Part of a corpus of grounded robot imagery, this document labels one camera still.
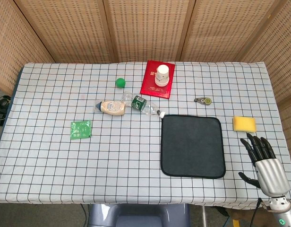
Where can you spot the clear bottle with green label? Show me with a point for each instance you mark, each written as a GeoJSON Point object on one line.
{"type": "Point", "coordinates": [138, 102]}

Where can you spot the white table leg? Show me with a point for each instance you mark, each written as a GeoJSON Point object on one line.
{"type": "Point", "coordinates": [203, 216]}

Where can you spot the green tea sachet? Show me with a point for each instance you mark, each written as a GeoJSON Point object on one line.
{"type": "Point", "coordinates": [80, 130]}

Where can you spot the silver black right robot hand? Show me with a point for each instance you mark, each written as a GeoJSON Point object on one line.
{"type": "Point", "coordinates": [273, 173]}

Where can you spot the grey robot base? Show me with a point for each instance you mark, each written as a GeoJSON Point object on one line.
{"type": "Point", "coordinates": [138, 215]}

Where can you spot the white paper cup stack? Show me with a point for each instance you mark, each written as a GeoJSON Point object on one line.
{"type": "Point", "coordinates": [162, 75]}

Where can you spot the grey and yellow cloth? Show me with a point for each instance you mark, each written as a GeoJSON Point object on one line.
{"type": "Point", "coordinates": [192, 146]}

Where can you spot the beige sauce bottle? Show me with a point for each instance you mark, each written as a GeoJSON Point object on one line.
{"type": "Point", "coordinates": [112, 107]}

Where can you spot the black equipment on floor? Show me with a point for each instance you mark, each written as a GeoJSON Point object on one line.
{"type": "Point", "coordinates": [1, 106]}

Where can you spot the wooden woven folding screen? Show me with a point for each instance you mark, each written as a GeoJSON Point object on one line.
{"type": "Point", "coordinates": [148, 28]}

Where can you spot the yellow sponge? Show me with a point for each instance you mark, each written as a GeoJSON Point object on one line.
{"type": "Point", "coordinates": [244, 123]}

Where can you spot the white checked tablecloth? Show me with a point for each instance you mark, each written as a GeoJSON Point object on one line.
{"type": "Point", "coordinates": [53, 165]}

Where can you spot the red booklet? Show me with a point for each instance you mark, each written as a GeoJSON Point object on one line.
{"type": "Point", "coordinates": [150, 87]}

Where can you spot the green ball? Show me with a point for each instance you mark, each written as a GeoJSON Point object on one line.
{"type": "Point", "coordinates": [120, 82]}

